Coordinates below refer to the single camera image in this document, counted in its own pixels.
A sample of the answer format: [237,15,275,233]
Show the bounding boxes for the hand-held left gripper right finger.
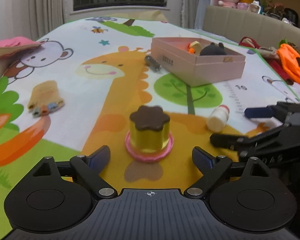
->
[185,146,272,199]

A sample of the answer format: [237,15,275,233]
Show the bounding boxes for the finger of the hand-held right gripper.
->
[244,101,300,125]
[210,124,293,158]

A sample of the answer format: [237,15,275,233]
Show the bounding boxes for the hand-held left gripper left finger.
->
[32,145,118,199]

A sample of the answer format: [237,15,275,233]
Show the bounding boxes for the pink scalloped toy plate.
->
[124,131,175,163]

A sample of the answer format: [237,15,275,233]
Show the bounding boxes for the yellow toy pudding brown top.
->
[129,105,171,153]

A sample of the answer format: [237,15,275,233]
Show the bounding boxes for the pink cardboard box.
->
[151,37,246,87]

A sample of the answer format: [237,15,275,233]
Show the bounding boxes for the black plush toy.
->
[199,42,228,56]

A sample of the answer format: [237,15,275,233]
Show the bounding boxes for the yellow toy cheese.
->
[191,41,203,55]

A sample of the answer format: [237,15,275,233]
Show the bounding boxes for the white toy milk bottle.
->
[206,104,231,133]

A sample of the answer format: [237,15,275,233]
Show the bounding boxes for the orange cloth black patches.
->
[276,42,300,88]

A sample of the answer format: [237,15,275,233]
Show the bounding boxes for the beige crumpled cloth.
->
[259,46,280,60]

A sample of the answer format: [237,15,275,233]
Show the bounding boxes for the red cloth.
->
[239,37,262,50]

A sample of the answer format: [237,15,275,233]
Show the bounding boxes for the cartoon animal play mat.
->
[0,17,300,238]

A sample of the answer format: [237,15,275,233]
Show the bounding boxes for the tan glove coloured fingertips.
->
[27,80,65,117]

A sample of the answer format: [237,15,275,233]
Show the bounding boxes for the beige padded headboard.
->
[202,5,300,68]

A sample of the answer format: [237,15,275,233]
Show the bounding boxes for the clear baby bottle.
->
[250,1,263,14]

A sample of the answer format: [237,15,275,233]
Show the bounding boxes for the potted plant red green leaves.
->
[256,0,286,18]

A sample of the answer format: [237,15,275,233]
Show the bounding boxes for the pale blue hanging cloth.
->
[194,0,212,30]

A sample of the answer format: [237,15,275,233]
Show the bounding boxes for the beige curtain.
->
[11,0,75,41]
[166,0,212,28]

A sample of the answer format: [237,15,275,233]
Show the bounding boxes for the pink quilted cloth tan lining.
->
[0,36,42,61]

